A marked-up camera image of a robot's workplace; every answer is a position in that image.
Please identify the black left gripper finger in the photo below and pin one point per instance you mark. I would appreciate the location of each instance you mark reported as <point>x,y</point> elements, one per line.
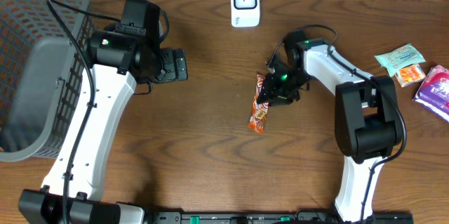
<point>168,64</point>
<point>180,64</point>

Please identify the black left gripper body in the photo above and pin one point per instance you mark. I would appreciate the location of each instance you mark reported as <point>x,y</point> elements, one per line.
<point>174,64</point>

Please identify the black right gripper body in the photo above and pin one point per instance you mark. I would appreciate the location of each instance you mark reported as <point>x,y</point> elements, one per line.
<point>280,90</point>

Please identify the orange brown candy bar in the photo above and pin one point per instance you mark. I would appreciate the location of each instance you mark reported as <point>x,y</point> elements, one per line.
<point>259,111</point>

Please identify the teal wet wipes pack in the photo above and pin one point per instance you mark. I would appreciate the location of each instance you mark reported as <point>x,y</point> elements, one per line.
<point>400,58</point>

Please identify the orange white tissue pack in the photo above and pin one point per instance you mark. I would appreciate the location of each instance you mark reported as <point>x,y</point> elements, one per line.
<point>410,75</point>

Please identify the purple Carefree pad pack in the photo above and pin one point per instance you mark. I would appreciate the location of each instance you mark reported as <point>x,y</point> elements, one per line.
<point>433,92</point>

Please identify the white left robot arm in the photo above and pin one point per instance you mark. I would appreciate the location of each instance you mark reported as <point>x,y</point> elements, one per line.
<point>116,60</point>

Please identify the white barcode scanner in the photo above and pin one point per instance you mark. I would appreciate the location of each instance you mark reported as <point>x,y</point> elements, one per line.
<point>245,13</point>

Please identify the grey plastic basket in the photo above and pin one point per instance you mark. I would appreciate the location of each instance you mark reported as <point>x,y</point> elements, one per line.
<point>41,75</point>

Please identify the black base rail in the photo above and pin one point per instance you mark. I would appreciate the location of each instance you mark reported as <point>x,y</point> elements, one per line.
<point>306,216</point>

